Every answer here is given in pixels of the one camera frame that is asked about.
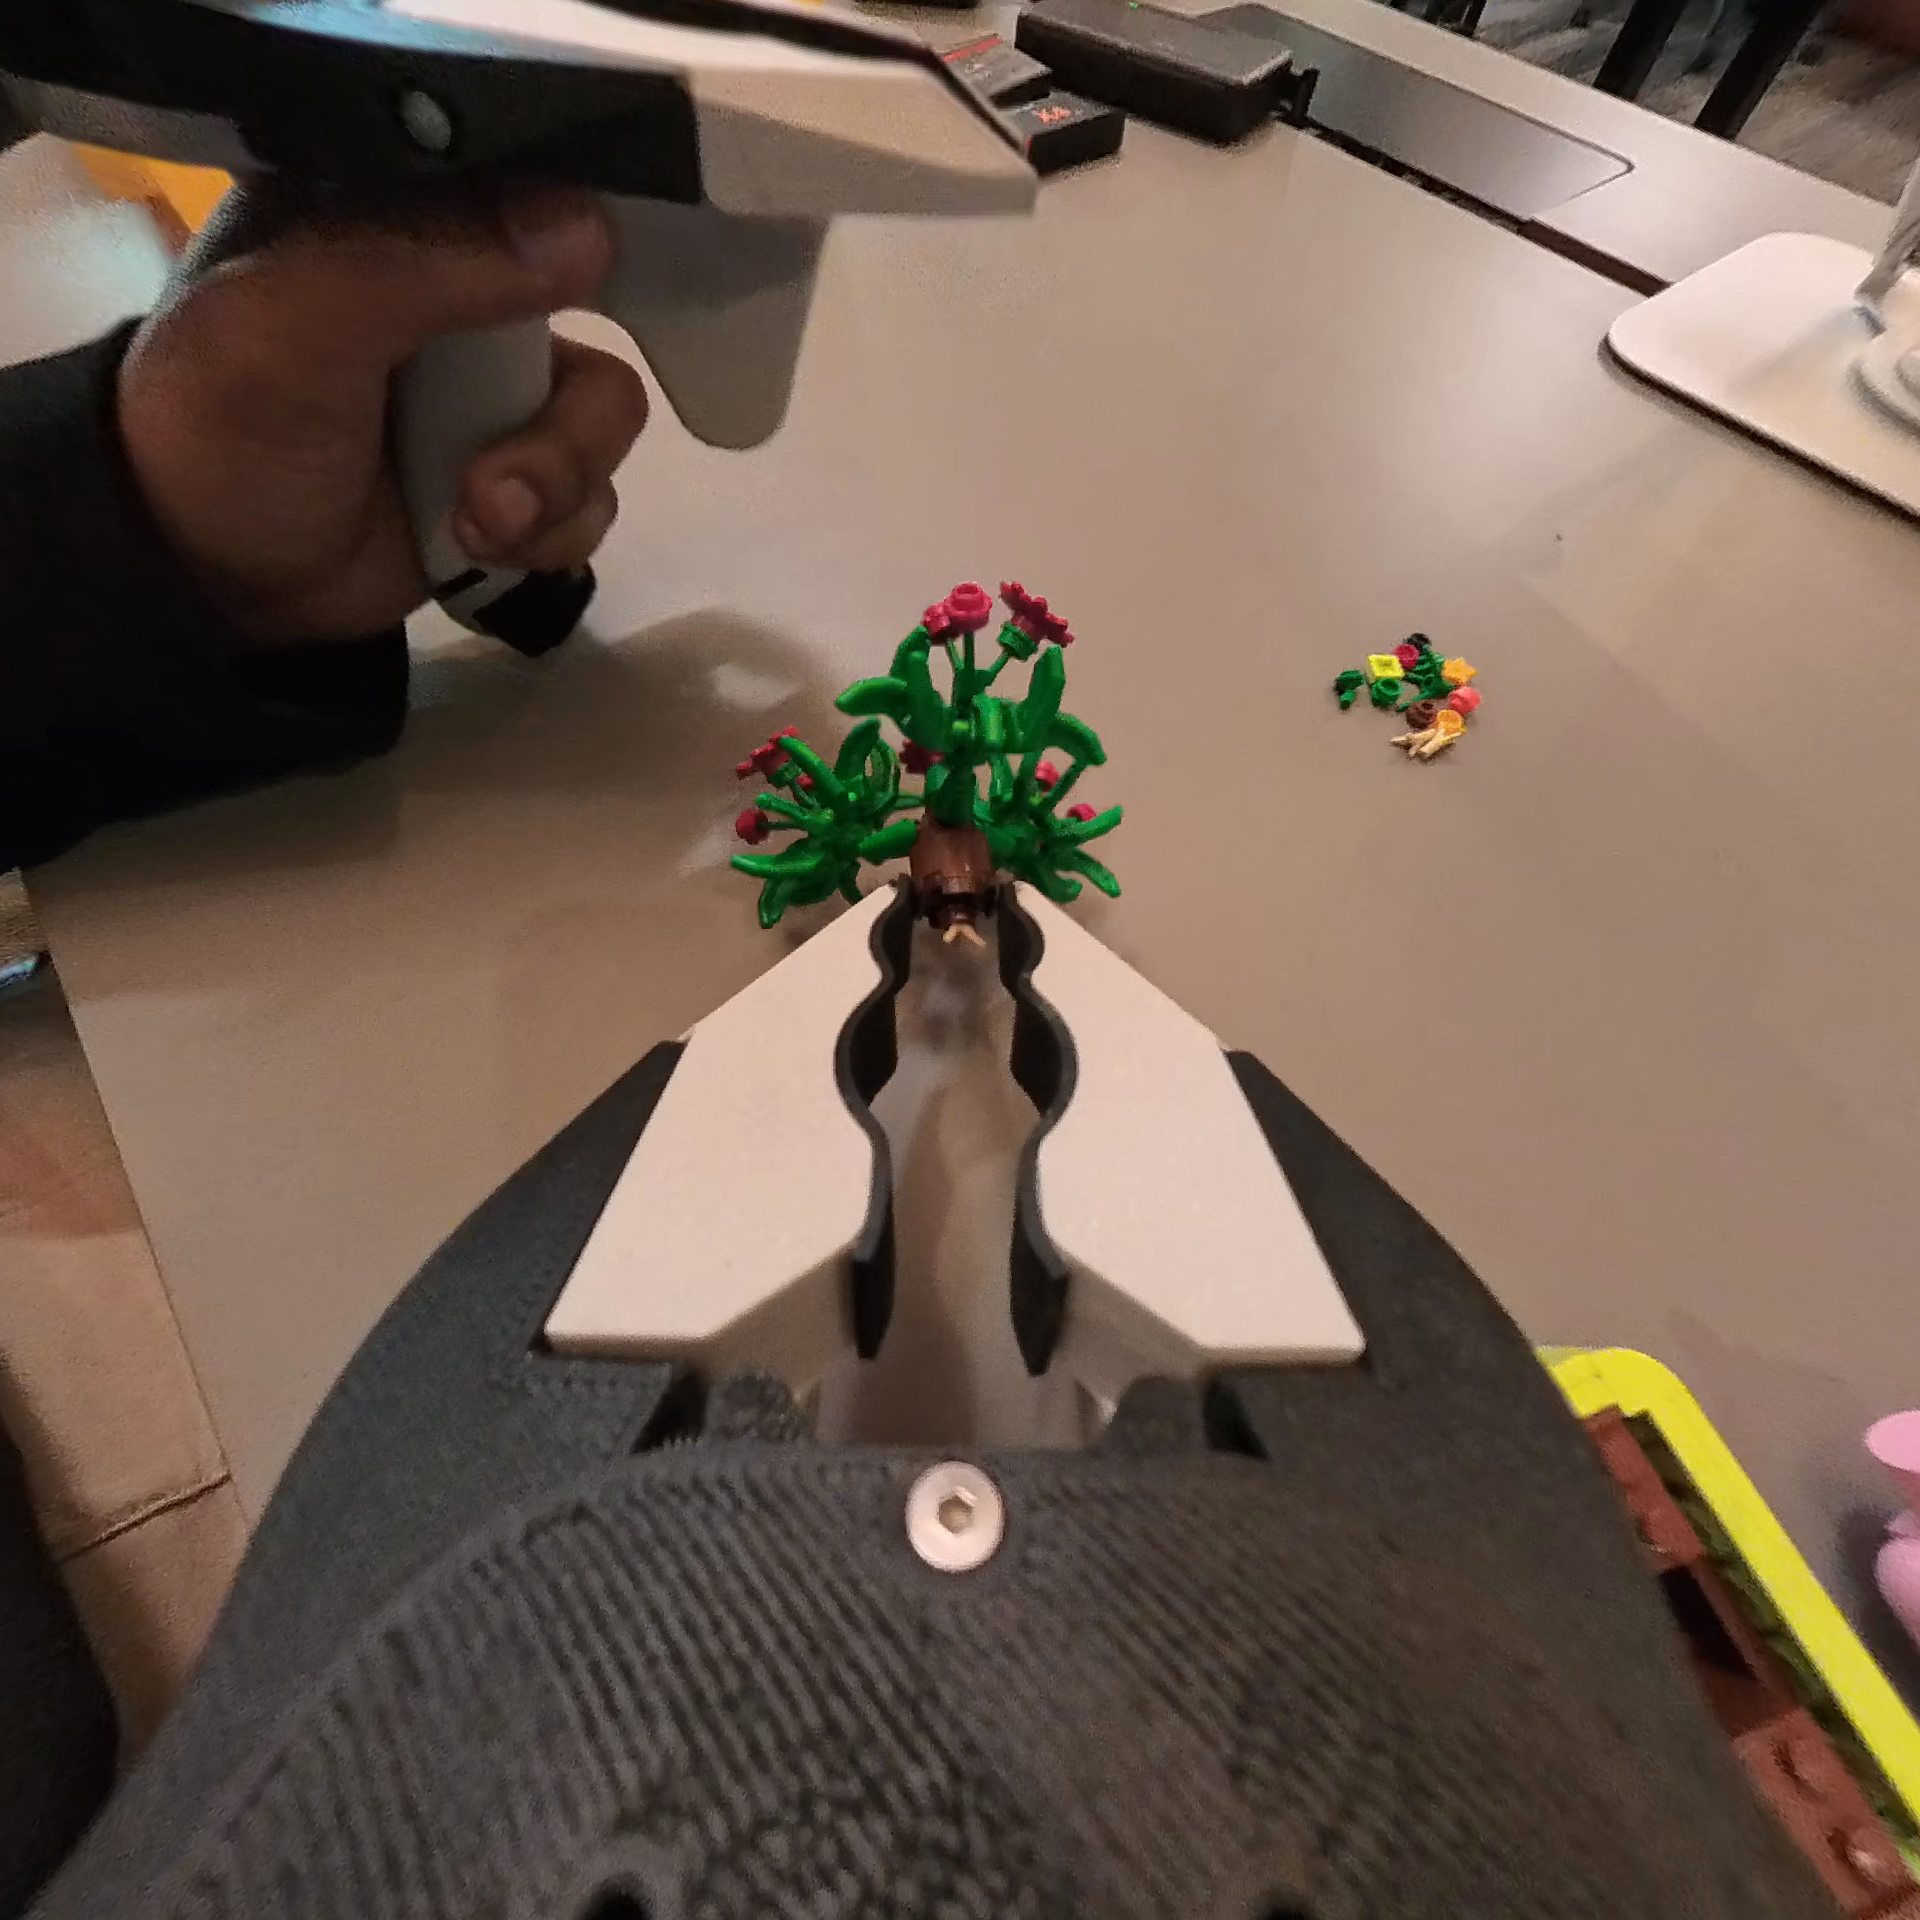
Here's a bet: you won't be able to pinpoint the pink soft toy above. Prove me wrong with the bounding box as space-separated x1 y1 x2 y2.
1862 1409 1920 1653

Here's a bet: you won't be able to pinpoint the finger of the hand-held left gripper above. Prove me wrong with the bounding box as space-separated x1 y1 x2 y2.
682 57 1041 225
381 0 962 87

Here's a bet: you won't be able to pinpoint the black battery pack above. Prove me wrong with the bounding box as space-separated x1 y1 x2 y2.
992 87 1128 173
929 37 1057 106

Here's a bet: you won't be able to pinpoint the yellow plastic bin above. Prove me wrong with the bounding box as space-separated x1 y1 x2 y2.
89 143 240 255

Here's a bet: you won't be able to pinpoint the person's dark jacket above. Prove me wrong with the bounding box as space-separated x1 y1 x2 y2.
0 1410 121 1877

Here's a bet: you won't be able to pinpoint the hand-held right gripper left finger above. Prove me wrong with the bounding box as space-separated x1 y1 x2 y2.
545 882 922 1376

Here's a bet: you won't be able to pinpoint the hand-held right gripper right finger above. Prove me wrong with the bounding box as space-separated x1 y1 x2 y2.
996 882 1366 1393

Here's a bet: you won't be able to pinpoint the person's left hand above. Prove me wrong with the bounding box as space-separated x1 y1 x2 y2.
120 193 651 647

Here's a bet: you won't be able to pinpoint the lime green soft toy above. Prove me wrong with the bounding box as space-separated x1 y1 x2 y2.
1536 1344 1920 1920

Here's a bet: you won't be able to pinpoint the green toy plant red flowers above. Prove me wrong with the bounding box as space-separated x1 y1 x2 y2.
729 582 1124 959

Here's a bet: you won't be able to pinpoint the black flat box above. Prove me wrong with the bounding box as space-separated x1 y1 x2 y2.
1016 0 1296 146

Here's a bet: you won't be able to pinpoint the person's left forearm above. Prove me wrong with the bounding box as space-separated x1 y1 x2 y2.
0 321 413 875

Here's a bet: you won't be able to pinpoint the table inset panel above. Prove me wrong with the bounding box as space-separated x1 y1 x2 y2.
1200 0 1637 222

